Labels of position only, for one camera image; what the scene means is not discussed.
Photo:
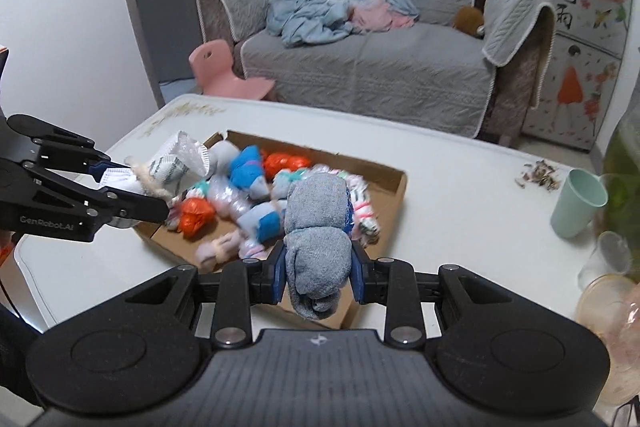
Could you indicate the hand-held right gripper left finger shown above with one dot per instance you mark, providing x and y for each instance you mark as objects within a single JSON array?
[{"x": 279, "y": 282}]

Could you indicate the teal white bundle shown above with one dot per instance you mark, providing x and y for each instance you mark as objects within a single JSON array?
[{"x": 199, "y": 191}]

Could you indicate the grey sock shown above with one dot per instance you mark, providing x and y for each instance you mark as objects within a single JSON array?
[{"x": 317, "y": 247}]

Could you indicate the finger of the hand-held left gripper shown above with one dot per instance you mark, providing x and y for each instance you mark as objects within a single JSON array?
[
  {"x": 102, "y": 170},
  {"x": 140, "y": 209}
]

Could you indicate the white pink-striped bundle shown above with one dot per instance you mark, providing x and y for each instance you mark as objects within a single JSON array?
[{"x": 362, "y": 207}]

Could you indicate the grey quilted sofa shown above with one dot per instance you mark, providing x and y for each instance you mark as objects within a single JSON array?
[{"x": 400, "y": 67}]

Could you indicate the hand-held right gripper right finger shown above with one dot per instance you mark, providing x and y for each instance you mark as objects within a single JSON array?
[{"x": 359, "y": 279}]

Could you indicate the pink glass bowl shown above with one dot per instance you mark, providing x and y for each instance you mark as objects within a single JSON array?
[{"x": 610, "y": 307}]

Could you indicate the grey door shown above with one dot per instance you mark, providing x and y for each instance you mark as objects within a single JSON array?
[{"x": 150, "y": 7}]

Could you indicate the blue and pink laundry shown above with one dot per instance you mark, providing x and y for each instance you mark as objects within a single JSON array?
[{"x": 320, "y": 12}]

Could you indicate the pile of seed shells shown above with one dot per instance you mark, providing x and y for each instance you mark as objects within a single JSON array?
[{"x": 542, "y": 174}]

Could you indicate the clear white plastic bundle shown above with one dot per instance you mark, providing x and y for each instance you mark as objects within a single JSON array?
[{"x": 227, "y": 202}]

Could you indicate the pink plastic chair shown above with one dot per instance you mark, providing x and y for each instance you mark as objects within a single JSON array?
[{"x": 215, "y": 67}]

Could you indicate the green translucent bottle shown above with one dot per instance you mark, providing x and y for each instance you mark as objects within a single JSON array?
[{"x": 622, "y": 187}]

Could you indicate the shallow cardboard box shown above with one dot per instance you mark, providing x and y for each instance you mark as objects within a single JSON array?
[{"x": 385, "y": 187}]

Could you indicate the pink cloth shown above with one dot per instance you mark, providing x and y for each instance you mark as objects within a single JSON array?
[{"x": 380, "y": 17}]

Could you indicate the white printed bag bundle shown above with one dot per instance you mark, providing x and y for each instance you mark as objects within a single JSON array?
[{"x": 175, "y": 164}]

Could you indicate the orange plastic bag bundle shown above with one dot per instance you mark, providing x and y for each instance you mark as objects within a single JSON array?
[
  {"x": 282, "y": 162},
  {"x": 195, "y": 217}
]

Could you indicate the clear glass cup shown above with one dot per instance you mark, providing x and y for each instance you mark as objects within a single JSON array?
[{"x": 607, "y": 257}]

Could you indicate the pale pink bundle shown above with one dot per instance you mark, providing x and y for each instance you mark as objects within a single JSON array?
[{"x": 220, "y": 249}]

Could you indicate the blue sock bundle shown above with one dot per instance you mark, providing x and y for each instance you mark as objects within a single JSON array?
[
  {"x": 247, "y": 172},
  {"x": 267, "y": 224}
]

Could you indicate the mint green cup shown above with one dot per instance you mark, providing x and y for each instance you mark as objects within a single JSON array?
[{"x": 575, "y": 207}]

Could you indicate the brown plush toy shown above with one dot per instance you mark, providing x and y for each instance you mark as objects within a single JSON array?
[{"x": 467, "y": 19}]

